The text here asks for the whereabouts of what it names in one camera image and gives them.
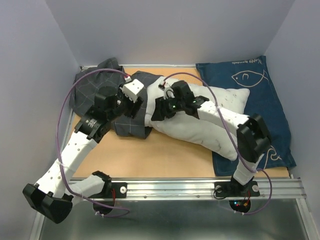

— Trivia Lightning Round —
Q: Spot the grey checked pillowcase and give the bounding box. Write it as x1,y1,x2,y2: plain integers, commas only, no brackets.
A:
69,57,160,141

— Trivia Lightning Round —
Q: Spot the aluminium table edge frame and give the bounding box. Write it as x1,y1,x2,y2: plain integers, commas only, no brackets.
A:
29,64,201,240

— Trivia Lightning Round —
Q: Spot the aluminium mounting rail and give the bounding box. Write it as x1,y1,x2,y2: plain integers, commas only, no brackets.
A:
39,177,307,201

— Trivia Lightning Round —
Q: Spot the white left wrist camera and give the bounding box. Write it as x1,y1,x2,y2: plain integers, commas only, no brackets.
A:
121,76,145,103

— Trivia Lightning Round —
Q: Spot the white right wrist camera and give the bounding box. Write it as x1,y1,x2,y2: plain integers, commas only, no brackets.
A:
158,81,175,99

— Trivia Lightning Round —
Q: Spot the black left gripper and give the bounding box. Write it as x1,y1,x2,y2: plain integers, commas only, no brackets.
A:
108,83,145,122

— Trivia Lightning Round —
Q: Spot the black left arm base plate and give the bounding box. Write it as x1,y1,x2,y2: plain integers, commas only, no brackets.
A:
90,182,128,199

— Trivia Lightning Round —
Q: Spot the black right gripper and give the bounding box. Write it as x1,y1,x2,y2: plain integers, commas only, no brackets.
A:
150,94,185,121

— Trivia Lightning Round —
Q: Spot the blue fish-print cushion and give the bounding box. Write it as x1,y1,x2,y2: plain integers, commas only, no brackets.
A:
195,55,296,169

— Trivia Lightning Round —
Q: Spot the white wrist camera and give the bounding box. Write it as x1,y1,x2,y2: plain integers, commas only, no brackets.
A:
158,81,175,99
121,76,145,103

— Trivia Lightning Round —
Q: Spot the white stained pillow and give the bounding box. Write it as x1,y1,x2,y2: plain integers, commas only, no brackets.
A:
144,77,250,161

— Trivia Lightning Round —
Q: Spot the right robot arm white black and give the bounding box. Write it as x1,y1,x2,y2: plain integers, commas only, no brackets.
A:
146,78,271,195

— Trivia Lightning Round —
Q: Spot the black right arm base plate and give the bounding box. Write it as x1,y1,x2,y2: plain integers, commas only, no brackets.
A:
214,180,260,199

